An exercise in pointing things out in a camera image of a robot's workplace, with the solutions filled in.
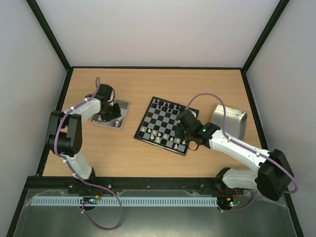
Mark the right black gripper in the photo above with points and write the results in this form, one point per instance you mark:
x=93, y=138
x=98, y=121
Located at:
x=181, y=127

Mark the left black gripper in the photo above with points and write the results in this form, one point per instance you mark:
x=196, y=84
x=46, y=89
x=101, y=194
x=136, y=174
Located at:
x=117, y=114

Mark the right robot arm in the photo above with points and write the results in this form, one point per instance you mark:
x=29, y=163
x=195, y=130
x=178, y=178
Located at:
x=269, y=172

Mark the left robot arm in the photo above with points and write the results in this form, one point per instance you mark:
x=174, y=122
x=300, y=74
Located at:
x=64, y=132

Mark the left metal tray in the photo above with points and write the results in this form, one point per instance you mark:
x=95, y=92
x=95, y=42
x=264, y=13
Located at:
x=115, y=124

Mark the metal tray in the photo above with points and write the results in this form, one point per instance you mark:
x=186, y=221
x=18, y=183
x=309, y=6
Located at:
x=235, y=120
x=115, y=124

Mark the black white chessboard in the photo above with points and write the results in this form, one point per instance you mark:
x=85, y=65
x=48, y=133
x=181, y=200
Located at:
x=161, y=116

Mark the right metal tray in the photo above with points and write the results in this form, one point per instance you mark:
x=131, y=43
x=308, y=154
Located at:
x=235, y=120

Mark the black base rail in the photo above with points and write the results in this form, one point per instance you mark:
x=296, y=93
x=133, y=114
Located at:
x=204, y=186

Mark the light blue cable duct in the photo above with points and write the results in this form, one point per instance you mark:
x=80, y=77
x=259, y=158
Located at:
x=126, y=201

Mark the black metal frame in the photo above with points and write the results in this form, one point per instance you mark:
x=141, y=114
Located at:
x=37, y=12

